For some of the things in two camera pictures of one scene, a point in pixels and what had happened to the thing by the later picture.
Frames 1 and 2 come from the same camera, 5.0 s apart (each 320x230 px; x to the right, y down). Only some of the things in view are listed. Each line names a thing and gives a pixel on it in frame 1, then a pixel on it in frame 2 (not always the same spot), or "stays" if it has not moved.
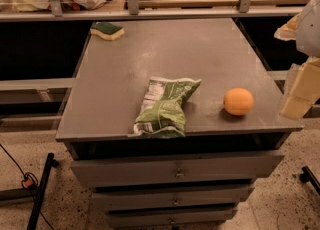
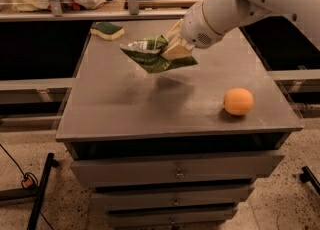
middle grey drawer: [171, 199] stays
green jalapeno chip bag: [162, 113] -> [149, 55]
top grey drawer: [174, 170] stays
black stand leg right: [308, 177] stays
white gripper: [309, 30] -> [197, 27]
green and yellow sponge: [107, 30] stays
